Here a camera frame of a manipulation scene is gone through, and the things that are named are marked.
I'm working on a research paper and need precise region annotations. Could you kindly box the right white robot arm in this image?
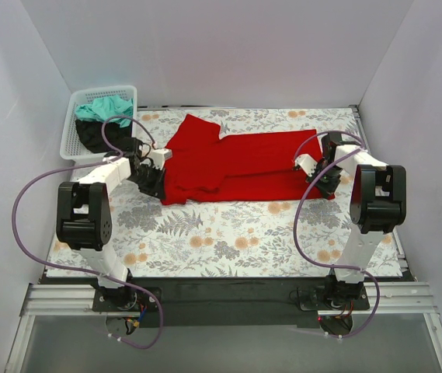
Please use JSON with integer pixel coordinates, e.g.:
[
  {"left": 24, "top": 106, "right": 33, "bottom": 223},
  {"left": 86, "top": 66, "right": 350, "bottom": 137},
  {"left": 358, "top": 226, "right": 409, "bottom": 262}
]
[{"left": 294, "top": 131, "right": 406, "bottom": 309}]

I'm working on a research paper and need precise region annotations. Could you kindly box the white plastic laundry basket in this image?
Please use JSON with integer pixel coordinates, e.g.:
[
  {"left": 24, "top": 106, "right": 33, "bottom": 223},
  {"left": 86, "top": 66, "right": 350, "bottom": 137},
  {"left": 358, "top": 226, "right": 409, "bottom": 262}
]
[{"left": 60, "top": 85, "right": 138, "bottom": 162}]

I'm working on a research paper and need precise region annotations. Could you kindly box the aluminium frame rail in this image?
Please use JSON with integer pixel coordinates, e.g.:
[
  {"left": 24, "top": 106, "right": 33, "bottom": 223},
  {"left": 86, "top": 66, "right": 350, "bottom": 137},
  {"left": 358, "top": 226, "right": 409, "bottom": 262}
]
[{"left": 22, "top": 282, "right": 439, "bottom": 315}]

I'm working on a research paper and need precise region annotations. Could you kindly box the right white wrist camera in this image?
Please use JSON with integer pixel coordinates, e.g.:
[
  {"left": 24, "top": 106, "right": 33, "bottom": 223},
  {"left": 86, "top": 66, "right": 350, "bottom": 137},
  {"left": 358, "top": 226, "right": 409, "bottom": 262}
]
[{"left": 294, "top": 154, "right": 318, "bottom": 176}]

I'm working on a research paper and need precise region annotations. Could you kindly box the teal t shirt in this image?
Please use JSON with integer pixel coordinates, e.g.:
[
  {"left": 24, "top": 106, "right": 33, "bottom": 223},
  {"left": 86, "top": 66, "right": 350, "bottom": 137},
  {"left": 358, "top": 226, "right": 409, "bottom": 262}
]
[{"left": 75, "top": 95, "right": 134, "bottom": 128}]

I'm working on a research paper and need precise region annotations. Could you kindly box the black t shirt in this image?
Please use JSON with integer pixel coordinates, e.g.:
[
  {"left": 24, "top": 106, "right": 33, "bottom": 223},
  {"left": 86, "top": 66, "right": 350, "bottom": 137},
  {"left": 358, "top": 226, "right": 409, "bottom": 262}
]
[{"left": 75, "top": 120, "right": 132, "bottom": 153}]

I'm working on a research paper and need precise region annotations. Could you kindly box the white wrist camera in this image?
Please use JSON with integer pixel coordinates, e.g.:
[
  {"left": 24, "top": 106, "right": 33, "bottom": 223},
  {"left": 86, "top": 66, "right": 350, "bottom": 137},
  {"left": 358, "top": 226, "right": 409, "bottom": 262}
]
[
  {"left": 294, "top": 154, "right": 318, "bottom": 176},
  {"left": 148, "top": 148, "right": 172, "bottom": 169}
]

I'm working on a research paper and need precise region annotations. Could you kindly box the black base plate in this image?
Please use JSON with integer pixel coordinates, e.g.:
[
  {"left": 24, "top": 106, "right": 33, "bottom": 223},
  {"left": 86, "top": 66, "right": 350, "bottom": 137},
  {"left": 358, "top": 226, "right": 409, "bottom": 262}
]
[{"left": 92, "top": 276, "right": 371, "bottom": 328}]

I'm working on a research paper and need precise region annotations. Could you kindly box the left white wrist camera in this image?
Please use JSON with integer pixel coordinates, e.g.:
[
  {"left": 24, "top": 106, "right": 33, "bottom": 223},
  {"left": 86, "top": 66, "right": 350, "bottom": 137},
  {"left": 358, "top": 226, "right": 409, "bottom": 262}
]
[{"left": 148, "top": 148, "right": 172, "bottom": 169}]

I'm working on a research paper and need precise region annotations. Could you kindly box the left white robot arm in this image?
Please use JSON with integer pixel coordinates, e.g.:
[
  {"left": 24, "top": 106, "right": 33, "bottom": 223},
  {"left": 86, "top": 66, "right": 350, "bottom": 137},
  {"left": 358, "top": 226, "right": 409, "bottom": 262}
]
[{"left": 56, "top": 138, "right": 172, "bottom": 311}]

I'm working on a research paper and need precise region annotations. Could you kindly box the red t shirt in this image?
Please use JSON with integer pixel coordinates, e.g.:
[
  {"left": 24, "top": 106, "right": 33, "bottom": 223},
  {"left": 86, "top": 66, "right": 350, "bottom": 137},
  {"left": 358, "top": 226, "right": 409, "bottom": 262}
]
[{"left": 162, "top": 115, "right": 322, "bottom": 205}]

